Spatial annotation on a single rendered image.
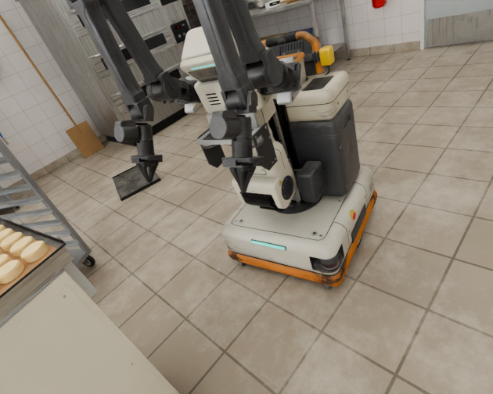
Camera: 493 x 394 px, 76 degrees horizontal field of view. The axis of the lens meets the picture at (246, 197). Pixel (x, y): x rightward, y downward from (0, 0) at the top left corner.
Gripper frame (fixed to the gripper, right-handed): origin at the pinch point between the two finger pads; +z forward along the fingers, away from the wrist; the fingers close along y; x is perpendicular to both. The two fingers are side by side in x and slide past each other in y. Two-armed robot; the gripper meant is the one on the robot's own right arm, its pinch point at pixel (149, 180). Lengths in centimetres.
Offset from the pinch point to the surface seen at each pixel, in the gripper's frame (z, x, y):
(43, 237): 5.6, -42.3, 15.2
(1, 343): 22, -56, 23
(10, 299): 15, -52, 22
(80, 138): -10, 143, -335
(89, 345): 34, -40, 23
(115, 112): -39, 150, -256
